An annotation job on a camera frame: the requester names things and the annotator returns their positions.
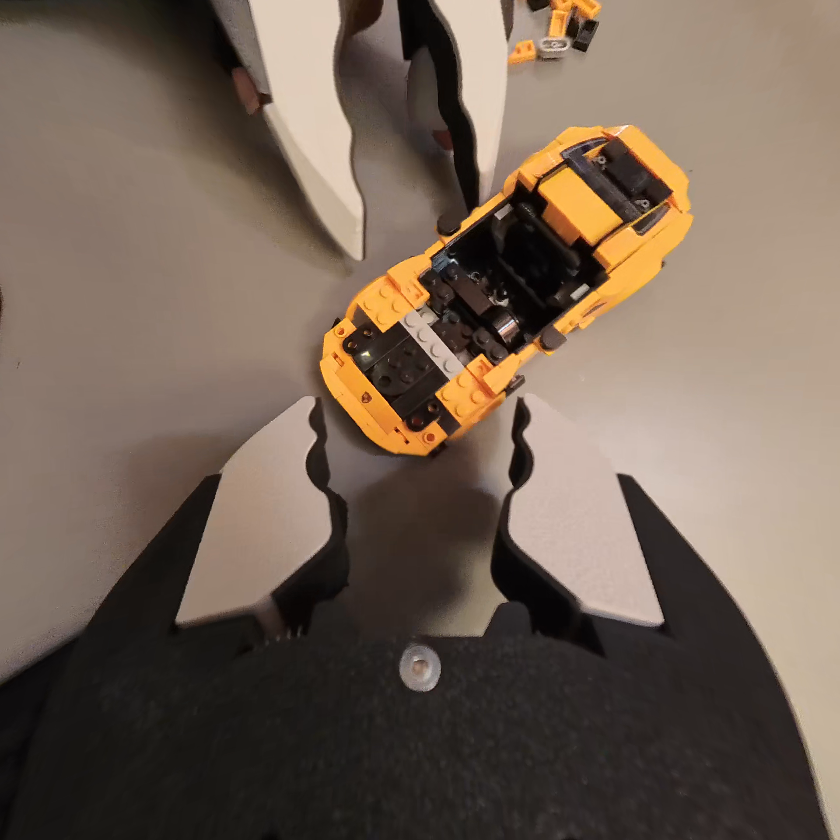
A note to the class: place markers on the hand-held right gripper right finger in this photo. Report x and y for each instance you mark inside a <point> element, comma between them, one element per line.
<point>571,525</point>

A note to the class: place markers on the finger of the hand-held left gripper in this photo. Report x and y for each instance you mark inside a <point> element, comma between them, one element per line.
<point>302,79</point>
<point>482,79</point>

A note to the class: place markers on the pile of loose lego pieces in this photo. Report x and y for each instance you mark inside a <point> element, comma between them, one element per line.
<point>558,26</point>

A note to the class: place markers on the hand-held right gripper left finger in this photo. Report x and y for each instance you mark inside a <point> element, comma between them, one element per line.
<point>262,525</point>

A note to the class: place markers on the orange lego car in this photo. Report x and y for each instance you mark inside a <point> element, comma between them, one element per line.
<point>577,203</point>

